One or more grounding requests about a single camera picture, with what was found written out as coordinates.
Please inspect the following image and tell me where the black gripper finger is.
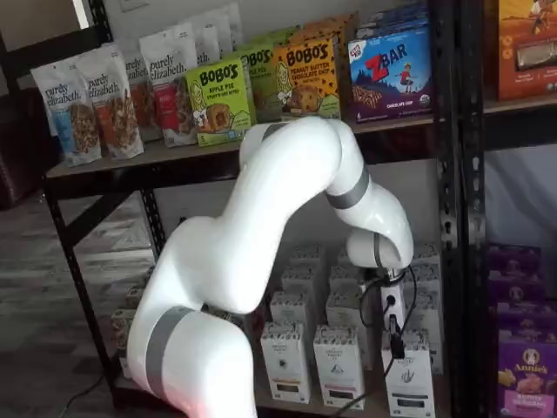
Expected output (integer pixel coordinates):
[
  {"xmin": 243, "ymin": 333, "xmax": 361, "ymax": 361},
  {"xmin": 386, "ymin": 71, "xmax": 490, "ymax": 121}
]
[{"xmin": 389, "ymin": 313, "xmax": 406, "ymax": 361}]

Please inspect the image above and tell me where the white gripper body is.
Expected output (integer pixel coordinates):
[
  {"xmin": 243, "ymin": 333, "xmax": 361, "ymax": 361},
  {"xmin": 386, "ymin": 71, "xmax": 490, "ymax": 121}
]
[{"xmin": 380, "ymin": 281, "xmax": 408, "ymax": 324}]

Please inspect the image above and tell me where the white box green strip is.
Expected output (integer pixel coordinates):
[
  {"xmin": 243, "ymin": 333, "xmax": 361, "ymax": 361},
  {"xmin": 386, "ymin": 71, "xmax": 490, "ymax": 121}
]
[{"xmin": 381, "ymin": 334, "xmax": 436, "ymax": 418}]

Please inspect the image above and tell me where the white floral cracker box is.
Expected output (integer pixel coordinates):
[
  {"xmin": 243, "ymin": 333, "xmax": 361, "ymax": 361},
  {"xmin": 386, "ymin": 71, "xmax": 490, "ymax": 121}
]
[
  {"xmin": 404, "ymin": 287, "xmax": 440, "ymax": 375},
  {"xmin": 269, "ymin": 290, "xmax": 317, "ymax": 331},
  {"xmin": 325, "ymin": 289, "xmax": 371, "ymax": 371},
  {"xmin": 280, "ymin": 265, "xmax": 325, "ymax": 301},
  {"xmin": 412, "ymin": 242, "xmax": 440, "ymax": 266},
  {"xmin": 329, "ymin": 263, "xmax": 366, "ymax": 297},
  {"xmin": 289, "ymin": 246, "xmax": 327, "ymax": 273},
  {"xmin": 411, "ymin": 260, "xmax": 440, "ymax": 293}
]

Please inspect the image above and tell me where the white box pink strip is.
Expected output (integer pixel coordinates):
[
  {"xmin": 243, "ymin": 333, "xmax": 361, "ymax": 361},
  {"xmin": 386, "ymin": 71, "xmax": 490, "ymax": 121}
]
[{"xmin": 312, "ymin": 324, "xmax": 366, "ymax": 411}]

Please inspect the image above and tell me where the white box orange strip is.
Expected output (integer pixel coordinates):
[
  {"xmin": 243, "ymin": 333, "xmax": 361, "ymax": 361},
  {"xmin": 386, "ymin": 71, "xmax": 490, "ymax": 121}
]
[{"xmin": 259, "ymin": 322, "xmax": 312, "ymax": 401}]

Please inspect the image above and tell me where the purple Annie's snack box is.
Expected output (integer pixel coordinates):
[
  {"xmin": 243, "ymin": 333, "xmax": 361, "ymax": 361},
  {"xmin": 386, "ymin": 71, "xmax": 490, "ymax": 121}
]
[
  {"xmin": 488, "ymin": 272, "xmax": 547, "ymax": 306},
  {"xmin": 495, "ymin": 300, "xmax": 557, "ymax": 337},
  {"xmin": 497, "ymin": 329, "xmax": 557, "ymax": 418},
  {"xmin": 487, "ymin": 244, "xmax": 543, "ymax": 280}
]

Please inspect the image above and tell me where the blue Zbar box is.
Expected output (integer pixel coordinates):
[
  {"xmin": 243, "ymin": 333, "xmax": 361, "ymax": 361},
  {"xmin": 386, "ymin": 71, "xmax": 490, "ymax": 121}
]
[
  {"xmin": 356, "ymin": 2, "xmax": 431, "ymax": 44},
  {"xmin": 346, "ymin": 29, "xmax": 435, "ymax": 125}
]

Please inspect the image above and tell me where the orange Bobo's peanut butter box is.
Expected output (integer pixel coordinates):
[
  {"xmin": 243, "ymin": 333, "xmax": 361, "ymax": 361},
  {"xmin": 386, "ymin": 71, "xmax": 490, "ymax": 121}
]
[
  {"xmin": 272, "ymin": 37, "xmax": 344, "ymax": 123},
  {"xmin": 302, "ymin": 11, "xmax": 360, "ymax": 119}
]

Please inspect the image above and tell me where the green oatmeal box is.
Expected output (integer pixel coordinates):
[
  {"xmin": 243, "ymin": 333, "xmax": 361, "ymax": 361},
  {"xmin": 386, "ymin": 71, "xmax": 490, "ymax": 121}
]
[
  {"xmin": 124, "ymin": 265, "xmax": 154, "ymax": 310},
  {"xmin": 111, "ymin": 307, "xmax": 137, "ymax": 340}
]

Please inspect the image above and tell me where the green Bobo's apple pie box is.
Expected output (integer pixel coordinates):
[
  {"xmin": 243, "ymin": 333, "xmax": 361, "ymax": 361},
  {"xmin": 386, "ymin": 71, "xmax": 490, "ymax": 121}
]
[
  {"xmin": 237, "ymin": 26, "xmax": 302, "ymax": 124},
  {"xmin": 185, "ymin": 56, "xmax": 258, "ymax": 148}
]

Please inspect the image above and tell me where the orange Annie's box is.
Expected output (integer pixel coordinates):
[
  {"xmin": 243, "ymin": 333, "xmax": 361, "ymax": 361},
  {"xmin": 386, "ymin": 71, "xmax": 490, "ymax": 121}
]
[{"xmin": 495, "ymin": 0, "xmax": 557, "ymax": 102}]

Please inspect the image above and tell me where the red label granola bag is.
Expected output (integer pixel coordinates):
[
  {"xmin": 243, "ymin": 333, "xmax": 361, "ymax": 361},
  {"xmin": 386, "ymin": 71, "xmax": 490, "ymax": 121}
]
[{"xmin": 138, "ymin": 22, "xmax": 199, "ymax": 148}]

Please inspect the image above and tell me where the white granola bag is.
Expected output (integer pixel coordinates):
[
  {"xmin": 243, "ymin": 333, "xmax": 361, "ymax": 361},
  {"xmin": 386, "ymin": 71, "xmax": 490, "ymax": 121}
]
[
  {"xmin": 189, "ymin": 10, "xmax": 232, "ymax": 63},
  {"xmin": 124, "ymin": 50, "xmax": 158, "ymax": 143},
  {"xmin": 217, "ymin": 2, "xmax": 243, "ymax": 50}
]

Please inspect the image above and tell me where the orange label granola bag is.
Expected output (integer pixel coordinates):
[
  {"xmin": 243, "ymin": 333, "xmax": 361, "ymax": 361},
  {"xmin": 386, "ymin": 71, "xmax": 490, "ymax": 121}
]
[{"xmin": 76, "ymin": 42, "xmax": 145, "ymax": 160}]

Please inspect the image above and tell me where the blue label granola bag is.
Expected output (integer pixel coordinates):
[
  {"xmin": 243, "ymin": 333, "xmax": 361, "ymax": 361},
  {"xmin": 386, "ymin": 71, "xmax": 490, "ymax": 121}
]
[{"xmin": 30, "ymin": 56, "xmax": 104, "ymax": 169}]

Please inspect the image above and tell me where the black metal shelf frame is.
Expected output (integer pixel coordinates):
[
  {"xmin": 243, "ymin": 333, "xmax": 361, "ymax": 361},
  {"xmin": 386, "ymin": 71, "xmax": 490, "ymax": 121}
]
[
  {"xmin": 456, "ymin": 0, "xmax": 557, "ymax": 418},
  {"xmin": 0, "ymin": 0, "xmax": 460, "ymax": 418}
]

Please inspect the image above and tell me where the black floor cable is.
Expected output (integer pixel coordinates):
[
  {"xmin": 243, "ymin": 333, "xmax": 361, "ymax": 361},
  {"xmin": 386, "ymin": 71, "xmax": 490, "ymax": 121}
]
[{"xmin": 55, "ymin": 373, "xmax": 115, "ymax": 418}]

